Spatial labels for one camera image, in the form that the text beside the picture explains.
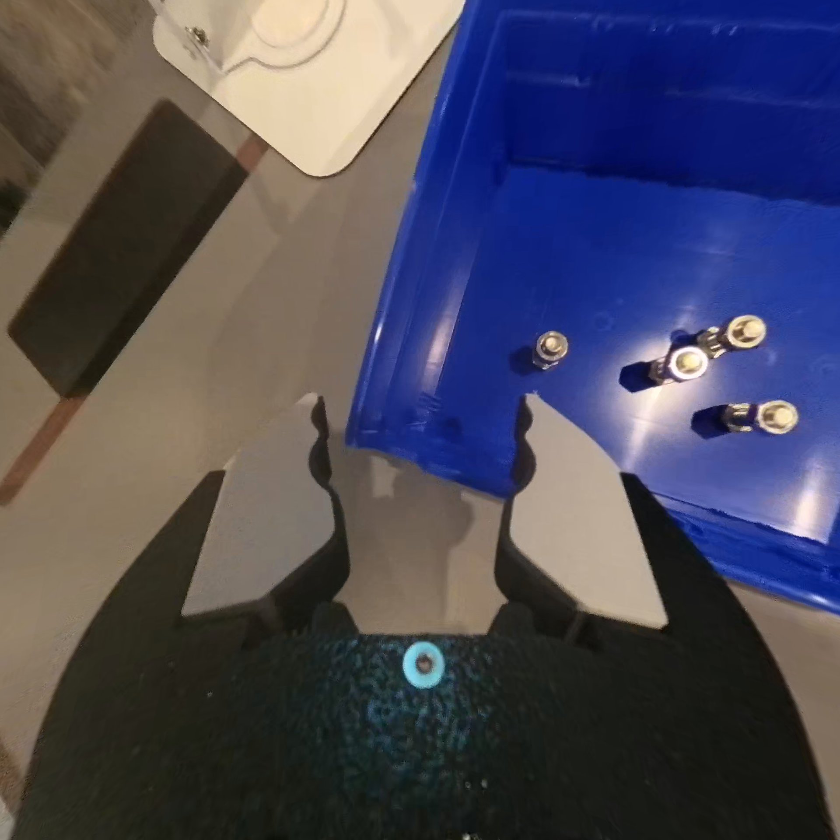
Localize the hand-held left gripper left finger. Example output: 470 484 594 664
180 392 358 645

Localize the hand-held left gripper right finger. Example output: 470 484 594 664
486 392 670 652

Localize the blue plastic bin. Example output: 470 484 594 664
344 0 840 616

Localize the steel bolt with nut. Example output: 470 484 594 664
726 314 768 350
665 343 710 385

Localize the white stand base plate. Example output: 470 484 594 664
152 0 468 178

